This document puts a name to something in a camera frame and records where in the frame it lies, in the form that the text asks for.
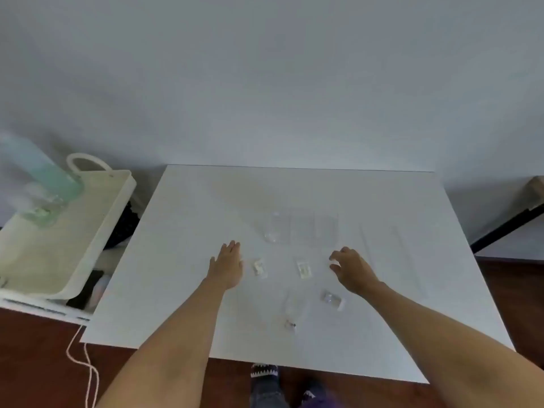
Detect person's right forearm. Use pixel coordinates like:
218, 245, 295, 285
360, 280, 544, 408

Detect white plastic cart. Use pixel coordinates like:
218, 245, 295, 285
0, 153, 138, 326

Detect black slanted desk leg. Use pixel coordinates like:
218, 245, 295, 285
469, 203, 544, 254

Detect white cable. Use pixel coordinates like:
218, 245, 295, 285
66, 325, 101, 408

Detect person's right purple sock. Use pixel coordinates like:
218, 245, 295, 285
297, 377, 337, 408

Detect transparent box lid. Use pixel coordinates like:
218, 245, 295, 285
359, 224, 428, 299

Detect clear compartment organizer box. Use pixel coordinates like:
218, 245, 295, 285
262, 211, 339, 248

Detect black bag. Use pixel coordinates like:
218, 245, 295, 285
104, 199, 142, 251

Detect person's left patterned sock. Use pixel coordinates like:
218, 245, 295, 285
249, 363, 284, 408

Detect person's left hand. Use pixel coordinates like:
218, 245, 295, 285
209, 240, 245, 292

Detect person's left forearm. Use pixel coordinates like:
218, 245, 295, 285
95, 279, 232, 408

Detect long clear bag dark beads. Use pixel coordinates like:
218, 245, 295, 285
282, 292, 308, 333

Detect green translucent bottle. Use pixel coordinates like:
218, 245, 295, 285
0, 132, 85, 228

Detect person's right hand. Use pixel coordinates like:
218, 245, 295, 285
329, 246, 384, 299

